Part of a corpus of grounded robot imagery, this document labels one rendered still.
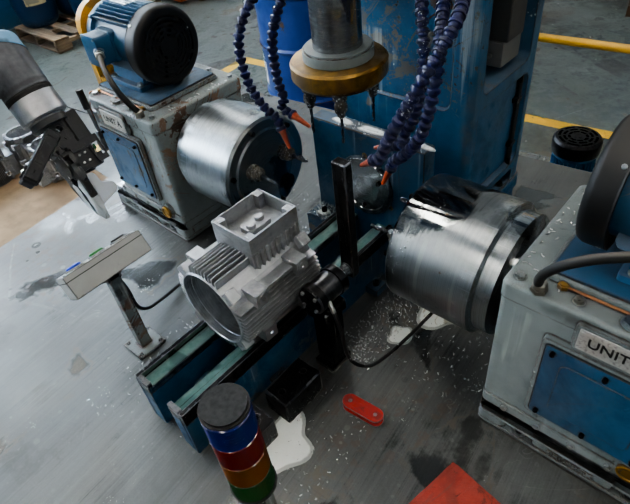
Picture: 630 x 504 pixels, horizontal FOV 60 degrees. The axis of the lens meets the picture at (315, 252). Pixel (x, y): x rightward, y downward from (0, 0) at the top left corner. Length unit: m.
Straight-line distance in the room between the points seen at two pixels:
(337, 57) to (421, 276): 0.40
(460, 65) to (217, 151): 0.53
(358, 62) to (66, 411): 0.90
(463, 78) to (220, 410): 0.78
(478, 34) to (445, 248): 0.41
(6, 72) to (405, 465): 0.99
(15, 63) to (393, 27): 0.71
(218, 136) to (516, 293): 0.73
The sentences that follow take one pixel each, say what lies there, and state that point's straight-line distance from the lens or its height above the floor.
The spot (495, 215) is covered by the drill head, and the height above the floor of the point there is 1.16.
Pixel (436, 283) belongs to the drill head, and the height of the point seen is 1.07.
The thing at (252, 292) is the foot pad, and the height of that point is 1.08.
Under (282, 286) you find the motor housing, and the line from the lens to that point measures 0.98.
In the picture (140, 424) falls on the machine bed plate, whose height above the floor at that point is 0.80.
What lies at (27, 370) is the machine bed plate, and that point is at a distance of 1.39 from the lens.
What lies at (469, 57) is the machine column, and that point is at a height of 1.30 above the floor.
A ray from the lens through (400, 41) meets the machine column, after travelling 1.20.
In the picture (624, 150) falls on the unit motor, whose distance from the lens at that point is 0.76.
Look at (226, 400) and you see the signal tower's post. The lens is 0.64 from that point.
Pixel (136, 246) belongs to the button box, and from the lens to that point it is 1.13.
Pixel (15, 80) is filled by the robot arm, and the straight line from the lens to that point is 1.15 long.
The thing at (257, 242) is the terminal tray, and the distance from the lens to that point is 0.94.
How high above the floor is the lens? 1.73
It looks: 42 degrees down
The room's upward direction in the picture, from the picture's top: 8 degrees counter-clockwise
